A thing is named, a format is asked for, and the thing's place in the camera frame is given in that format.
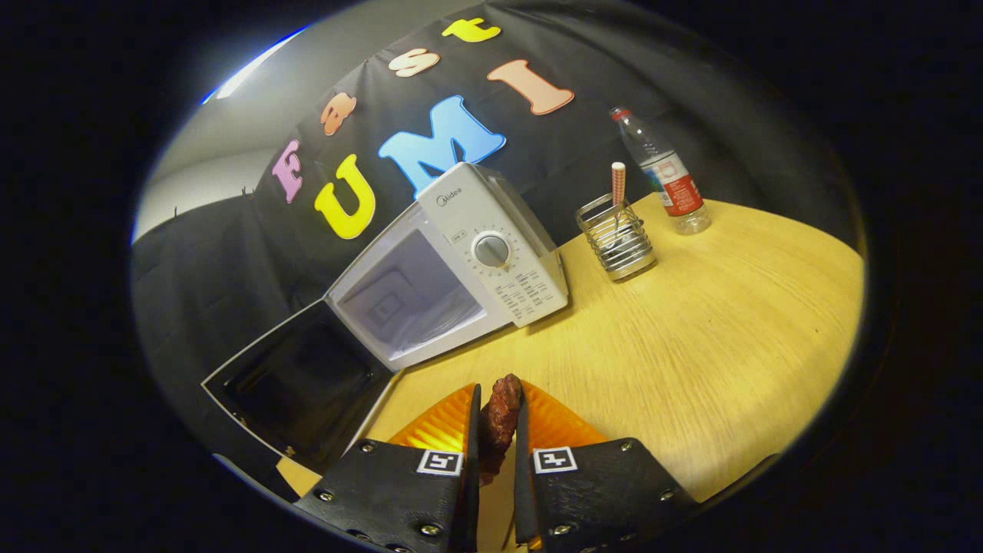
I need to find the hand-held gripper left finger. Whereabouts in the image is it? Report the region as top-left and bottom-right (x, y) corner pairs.
(294, 382), (483, 553)

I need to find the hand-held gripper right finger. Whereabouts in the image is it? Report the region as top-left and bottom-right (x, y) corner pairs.
(513, 379), (700, 553)

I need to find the reddish brown meat piece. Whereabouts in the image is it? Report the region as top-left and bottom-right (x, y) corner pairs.
(478, 374), (525, 486)

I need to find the white toaster oven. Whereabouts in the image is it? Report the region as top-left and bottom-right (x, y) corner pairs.
(201, 161), (570, 481)

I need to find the clear plastic water bottle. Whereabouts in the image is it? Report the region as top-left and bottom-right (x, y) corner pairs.
(610, 106), (713, 236)

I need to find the metal wire utensil holder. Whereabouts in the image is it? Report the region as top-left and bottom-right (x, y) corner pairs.
(575, 194), (658, 283)

